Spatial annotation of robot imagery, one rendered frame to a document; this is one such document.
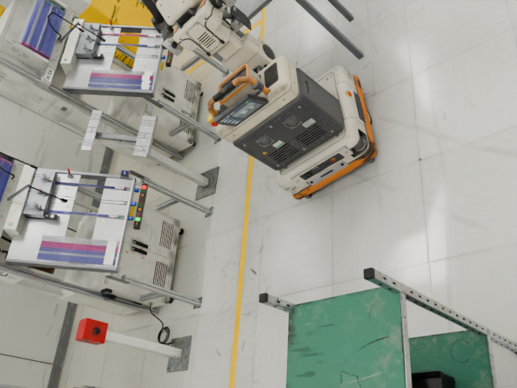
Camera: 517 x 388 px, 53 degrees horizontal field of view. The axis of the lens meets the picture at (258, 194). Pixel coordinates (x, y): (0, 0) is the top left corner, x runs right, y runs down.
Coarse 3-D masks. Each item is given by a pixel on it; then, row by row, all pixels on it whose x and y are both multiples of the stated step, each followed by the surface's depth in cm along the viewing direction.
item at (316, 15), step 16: (240, 0) 342; (256, 0) 326; (272, 0) 318; (304, 0) 319; (336, 0) 369; (320, 16) 329; (352, 16) 381; (240, 32) 387; (336, 32) 340; (352, 48) 351
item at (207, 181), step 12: (120, 144) 385; (132, 144) 387; (156, 156) 400; (168, 168) 411; (180, 168) 414; (216, 168) 432; (192, 180) 426; (204, 180) 429; (216, 180) 426; (204, 192) 431
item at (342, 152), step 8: (336, 152) 300; (344, 152) 300; (352, 152) 301; (320, 160) 307; (328, 160) 306; (336, 160) 306; (312, 168) 311; (320, 168) 312; (328, 168) 312; (296, 176) 317; (304, 176) 318; (312, 176) 318
